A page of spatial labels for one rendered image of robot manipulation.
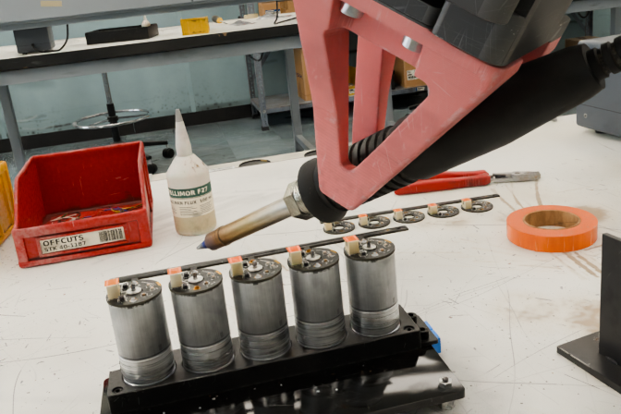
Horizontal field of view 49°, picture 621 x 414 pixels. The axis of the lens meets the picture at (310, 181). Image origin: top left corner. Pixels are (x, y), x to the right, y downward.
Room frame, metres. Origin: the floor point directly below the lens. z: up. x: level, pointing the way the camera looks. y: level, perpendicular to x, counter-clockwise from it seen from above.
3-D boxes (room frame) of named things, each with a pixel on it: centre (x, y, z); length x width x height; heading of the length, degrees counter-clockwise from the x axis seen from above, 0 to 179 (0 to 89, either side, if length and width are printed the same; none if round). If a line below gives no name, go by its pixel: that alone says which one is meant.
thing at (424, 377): (0.28, 0.03, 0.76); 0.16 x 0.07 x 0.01; 101
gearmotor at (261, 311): (0.29, 0.03, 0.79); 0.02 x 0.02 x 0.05
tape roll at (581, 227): (0.44, -0.16, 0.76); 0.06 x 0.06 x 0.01
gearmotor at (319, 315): (0.30, 0.00, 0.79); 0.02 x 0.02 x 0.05
